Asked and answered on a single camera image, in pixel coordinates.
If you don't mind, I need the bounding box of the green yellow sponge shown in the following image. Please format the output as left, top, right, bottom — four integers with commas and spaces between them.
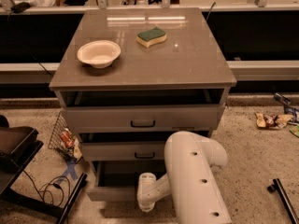
136, 27, 167, 48

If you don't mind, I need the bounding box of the grey drawer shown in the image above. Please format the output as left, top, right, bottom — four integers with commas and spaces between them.
62, 105, 224, 133
81, 142, 164, 161
86, 160, 166, 202

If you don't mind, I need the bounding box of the black stand leg right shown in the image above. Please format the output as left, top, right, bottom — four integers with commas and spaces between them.
267, 178, 299, 224

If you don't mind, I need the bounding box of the wire mesh basket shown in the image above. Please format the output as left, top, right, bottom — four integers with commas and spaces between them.
48, 114, 82, 162

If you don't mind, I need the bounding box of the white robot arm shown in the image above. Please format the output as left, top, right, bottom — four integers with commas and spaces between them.
136, 132, 232, 224

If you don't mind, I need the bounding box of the black stand base left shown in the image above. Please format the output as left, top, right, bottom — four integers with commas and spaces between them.
0, 115, 87, 224

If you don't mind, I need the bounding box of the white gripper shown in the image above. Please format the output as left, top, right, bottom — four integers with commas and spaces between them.
136, 173, 156, 213

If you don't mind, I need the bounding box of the blue snack bag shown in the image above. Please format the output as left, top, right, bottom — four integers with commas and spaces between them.
274, 93, 299, 123

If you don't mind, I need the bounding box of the black device on ledge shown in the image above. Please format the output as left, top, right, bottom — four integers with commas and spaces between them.
11, 2, 31, 14

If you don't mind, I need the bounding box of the black cable on floor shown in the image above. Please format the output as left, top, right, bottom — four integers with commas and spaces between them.
21, 169, 72, 208

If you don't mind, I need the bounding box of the red soda can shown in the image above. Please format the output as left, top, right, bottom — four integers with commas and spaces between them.
60, 129, 74, 148

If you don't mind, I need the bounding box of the green packet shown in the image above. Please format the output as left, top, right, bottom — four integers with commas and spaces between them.
290, 125, 299, 138

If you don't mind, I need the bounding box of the crumpled snack wrapper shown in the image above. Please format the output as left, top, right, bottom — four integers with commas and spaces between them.
255, 113, 293, 130

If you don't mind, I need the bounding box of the white paper bowl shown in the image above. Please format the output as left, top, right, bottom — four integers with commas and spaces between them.
77, 40, 121, 68

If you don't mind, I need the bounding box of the blue tape cross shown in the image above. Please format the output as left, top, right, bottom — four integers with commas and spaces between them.
63, 161, 78, 180

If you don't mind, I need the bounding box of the grey drawer cabinet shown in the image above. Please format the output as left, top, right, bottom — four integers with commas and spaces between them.
49, 7, 237, 185

